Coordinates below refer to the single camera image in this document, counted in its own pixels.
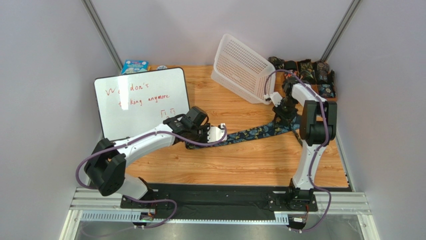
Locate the dark blue floral necktie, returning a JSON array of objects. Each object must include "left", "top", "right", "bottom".
[{"left": 185, "top": 120, "right": 304, "bottom": 150}]

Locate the white plastic perforated basket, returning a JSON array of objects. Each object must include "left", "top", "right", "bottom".
[{"left": 211, "top": 34, "right": 276, "bottom": 105}]

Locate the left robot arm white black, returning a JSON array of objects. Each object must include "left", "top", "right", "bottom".
[{"left": 84, "top": 106, "right": 210, "bottom": 200}]

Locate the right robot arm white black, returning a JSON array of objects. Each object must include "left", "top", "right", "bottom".
[{"left": 272, "top": 78, "right": 338, "bottom": 210}]

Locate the rolled green dark tie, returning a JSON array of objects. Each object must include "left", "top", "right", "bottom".
[{"left": 297, "top": 59, "right": 316, "bottom": 85}]

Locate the rolled blue floral tie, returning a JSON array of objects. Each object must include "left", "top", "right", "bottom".
[{"left": 318, "top": 84, "right": 336, "bottom": 99}]

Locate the rolled red floral tie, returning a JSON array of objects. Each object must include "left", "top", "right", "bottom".
[{"left": 284, "top": 60, "right": 298, "bottom": 79}]

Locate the rolled dark tie far left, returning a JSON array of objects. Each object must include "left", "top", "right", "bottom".
[{"left": 267, "top": 56, "right": 286, "bottom": 70}]

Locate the wooden compartment tray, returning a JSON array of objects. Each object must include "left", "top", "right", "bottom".
[{"left": 274, "top": 69, "right": 338, "bottom": 101}]

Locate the rolled grey dark tie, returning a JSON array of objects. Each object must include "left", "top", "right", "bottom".
[{"left": 313, "top": 60, "right": 330, "bottom": 85}]

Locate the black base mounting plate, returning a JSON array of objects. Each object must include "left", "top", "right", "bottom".
[{"left": 120, "top": 183, "right": 318, "bottom": 221}]

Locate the small white round object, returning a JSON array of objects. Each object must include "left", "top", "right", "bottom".
[{"left": 156, "top": 65, "right": 168, "bottom": 70}]

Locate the whiteboard with red writing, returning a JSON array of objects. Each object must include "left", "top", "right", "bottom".
[{"left": 93, "top": 67, "right": 190, "bottom": 141}]

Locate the blue printed box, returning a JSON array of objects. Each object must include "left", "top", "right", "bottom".
[{"left": 121, "top": 59, "right": 149, "bottom": 75}]

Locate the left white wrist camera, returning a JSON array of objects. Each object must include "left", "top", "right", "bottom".
[{"left": 207, "top": 123, "right": 228, "bottom": 144}]

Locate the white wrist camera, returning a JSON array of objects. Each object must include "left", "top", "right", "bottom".
[
  {"left": 263, "top": 92, "right": 283, "bottom": 107},
  {"left": 207, "top": 123, "right": 228, "bottom": 144}
]

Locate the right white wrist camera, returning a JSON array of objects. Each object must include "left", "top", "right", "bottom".
[{"left": 263, "top": 92, "right": 283, "bottom": 107}]

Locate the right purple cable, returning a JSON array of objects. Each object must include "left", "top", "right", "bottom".
[{"left": 264, "top": 69, "right": 333, "bottom": 233}]

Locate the purple cable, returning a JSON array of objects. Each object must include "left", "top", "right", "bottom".
[
  {"left": 264, "top": 69, "right": 333, "bottom": 233},
  {"left": 75, "top": 124, "right": 229, "bottom": 229}
]

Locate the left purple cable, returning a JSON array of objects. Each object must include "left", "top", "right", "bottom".
[{"left": 75, "top": 124, "right": 229, "bottom": 229}]

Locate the aluminium rail frame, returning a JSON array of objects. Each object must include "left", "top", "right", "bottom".
[{"left": 60, "top": 184, "right": 380, "bottom": 240}]

